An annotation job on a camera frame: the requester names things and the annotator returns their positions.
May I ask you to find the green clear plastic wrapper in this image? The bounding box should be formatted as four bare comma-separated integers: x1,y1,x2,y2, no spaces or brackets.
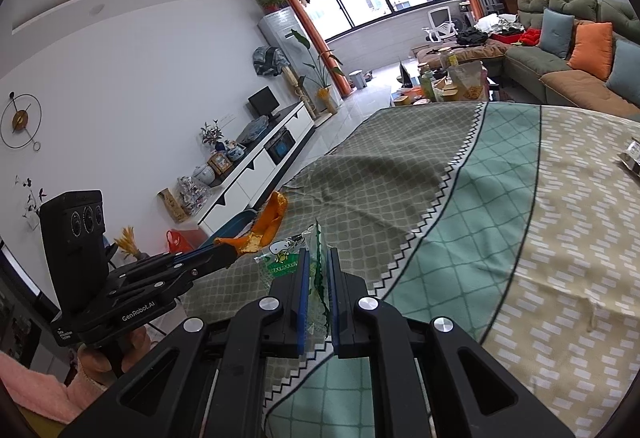
254,220,329,347

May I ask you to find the orange peel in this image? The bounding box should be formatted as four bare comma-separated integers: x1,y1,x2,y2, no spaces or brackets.
214,191,288,256

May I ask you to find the pink sleeved left forearm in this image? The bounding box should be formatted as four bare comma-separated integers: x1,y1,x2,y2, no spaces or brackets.
0,352,106,424

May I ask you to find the teal plastic trash bin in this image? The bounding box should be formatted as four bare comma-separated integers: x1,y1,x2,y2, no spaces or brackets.
207,209,257,243

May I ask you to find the left hand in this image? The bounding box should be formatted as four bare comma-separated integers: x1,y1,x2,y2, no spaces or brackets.
78,326,151,386

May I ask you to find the orange plastic bag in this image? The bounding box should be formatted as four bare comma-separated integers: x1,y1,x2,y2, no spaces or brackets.
166,228,207,254

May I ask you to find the white black tv cabinet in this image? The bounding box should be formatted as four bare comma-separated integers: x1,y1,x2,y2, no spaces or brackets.
189,103,314,236

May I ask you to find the small black monitor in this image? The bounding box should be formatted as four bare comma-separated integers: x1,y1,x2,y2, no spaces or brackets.
248,86,280,120

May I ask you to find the patterned tablecloth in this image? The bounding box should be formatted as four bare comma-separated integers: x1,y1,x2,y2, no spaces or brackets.
179,100,640,438

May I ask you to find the tall green potted plant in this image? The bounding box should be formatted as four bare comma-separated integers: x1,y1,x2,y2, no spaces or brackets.
285,28,344,115

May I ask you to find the cluttered coffee table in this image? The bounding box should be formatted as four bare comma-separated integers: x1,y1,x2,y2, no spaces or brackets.
390,60,511,106

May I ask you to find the white standing air conditioner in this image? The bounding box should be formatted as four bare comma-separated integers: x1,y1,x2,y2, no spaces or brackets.
258,8,343,113

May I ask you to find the orange curtain left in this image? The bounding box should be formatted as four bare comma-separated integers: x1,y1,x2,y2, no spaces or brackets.
286,0,352,98

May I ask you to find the white office chair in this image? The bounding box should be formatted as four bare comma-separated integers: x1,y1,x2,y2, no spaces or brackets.
424,6,457,42

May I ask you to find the blue cushion near window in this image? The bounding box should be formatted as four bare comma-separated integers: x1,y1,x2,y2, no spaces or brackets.
538,8,575,60

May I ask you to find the orange cushion middle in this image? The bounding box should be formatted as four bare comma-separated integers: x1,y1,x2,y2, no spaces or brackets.
568,22,613,80

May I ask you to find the round wall clock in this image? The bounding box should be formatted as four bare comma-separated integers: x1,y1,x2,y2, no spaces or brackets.
1,91,42,152

